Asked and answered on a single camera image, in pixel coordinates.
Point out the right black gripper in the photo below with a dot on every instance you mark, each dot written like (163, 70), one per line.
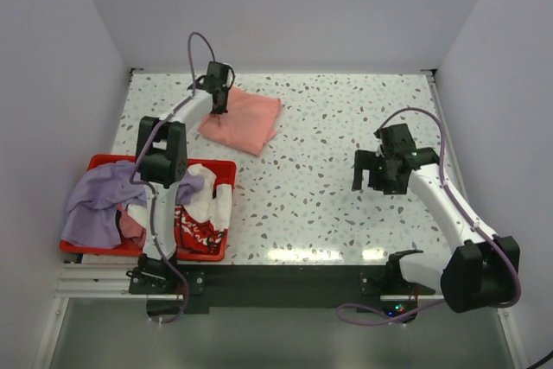
(367, 160)

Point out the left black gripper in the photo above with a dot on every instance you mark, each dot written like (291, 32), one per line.
(223, 108)

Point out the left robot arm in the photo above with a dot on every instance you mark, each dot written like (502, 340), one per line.
(161, 163)

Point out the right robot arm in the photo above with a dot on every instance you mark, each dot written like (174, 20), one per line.
(482, 270)

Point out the white red printed t shirt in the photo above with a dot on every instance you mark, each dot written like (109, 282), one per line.
(202, 211)

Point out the lavender t shirt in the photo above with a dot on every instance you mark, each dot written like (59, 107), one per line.
(92, 207)

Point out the red plastic bin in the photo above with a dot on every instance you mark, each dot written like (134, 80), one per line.
(225, 172)

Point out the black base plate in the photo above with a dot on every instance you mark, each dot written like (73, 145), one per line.
(276, 287)

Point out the aluminium frame rail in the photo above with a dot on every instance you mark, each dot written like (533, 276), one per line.
(267, 316)

